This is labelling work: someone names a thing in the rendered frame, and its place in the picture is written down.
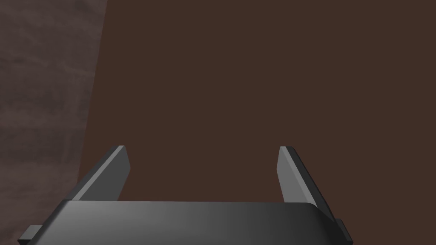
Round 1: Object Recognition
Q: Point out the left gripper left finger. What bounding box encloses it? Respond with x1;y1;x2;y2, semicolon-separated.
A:
65;145;131;201

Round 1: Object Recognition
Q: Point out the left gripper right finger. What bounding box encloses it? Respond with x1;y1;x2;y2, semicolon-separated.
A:
276;146;336;222

